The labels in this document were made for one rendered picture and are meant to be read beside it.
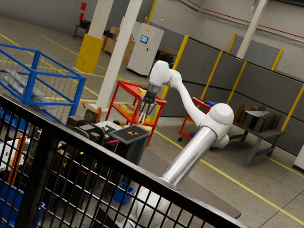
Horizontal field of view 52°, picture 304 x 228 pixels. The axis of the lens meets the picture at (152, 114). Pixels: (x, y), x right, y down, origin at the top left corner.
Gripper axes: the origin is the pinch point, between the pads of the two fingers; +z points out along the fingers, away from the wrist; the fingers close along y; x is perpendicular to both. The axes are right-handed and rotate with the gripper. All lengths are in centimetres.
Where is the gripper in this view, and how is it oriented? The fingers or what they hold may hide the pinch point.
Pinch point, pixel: (142, 117)
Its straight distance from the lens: 217.1
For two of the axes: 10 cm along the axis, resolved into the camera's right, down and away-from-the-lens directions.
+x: -1.7, 2.0, -9.7
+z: -3.5, 9.1, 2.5
